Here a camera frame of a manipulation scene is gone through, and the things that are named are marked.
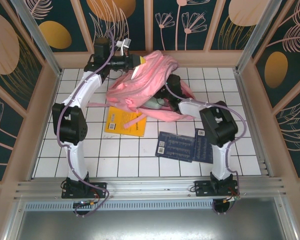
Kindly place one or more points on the yellow book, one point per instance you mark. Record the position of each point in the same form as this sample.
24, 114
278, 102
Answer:
120, 120

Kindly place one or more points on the grey metal sheet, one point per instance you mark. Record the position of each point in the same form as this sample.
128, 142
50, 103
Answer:
150, 225

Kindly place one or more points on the pink student backpack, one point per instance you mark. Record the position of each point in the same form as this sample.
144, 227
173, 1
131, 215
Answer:
145, 82

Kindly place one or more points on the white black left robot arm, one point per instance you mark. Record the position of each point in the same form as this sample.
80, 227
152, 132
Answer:
75, 162

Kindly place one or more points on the aluminium side rail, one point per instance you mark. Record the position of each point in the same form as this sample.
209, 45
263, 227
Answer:
252, 125

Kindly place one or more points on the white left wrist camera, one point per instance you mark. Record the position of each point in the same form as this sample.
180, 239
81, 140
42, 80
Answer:
125, 45

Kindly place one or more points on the narrow dark blue booklet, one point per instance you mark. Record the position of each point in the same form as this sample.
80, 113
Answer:
205, 152

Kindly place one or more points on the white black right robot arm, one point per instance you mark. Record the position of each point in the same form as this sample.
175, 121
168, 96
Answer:
220, 160

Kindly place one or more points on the aluminium front rail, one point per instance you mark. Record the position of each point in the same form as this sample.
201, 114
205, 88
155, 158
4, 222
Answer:
150, 186

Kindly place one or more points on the aluminium corner post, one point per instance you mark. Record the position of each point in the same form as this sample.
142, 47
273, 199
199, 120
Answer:
255, 37
40, 42

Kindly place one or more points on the wide dark blue booklet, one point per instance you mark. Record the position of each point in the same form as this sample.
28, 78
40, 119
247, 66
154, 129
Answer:
175, 147

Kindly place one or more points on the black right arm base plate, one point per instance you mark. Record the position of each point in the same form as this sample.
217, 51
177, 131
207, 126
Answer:
202, 190

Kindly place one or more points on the pale green mug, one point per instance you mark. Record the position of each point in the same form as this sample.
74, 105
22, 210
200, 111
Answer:
153, 103

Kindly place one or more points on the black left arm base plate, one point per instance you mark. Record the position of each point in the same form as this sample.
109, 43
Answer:
100, 190

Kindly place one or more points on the small green circuit board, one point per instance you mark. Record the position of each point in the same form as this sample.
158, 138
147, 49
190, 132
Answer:
85, 204
232, 199

